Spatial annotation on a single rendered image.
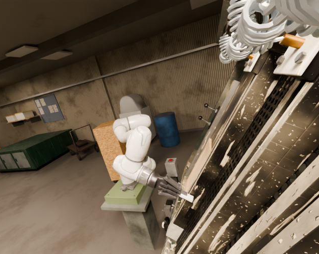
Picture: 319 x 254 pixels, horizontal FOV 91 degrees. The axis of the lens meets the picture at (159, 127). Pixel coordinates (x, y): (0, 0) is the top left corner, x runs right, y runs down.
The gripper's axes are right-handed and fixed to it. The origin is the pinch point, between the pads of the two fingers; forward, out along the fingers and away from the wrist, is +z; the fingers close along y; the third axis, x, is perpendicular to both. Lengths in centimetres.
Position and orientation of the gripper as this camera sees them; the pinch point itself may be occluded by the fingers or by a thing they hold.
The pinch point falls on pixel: (186, 196)
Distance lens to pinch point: 87.0
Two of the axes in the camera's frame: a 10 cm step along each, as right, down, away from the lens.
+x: 3.0, -3.4, 8.9
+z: 9.1, 4.0, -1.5
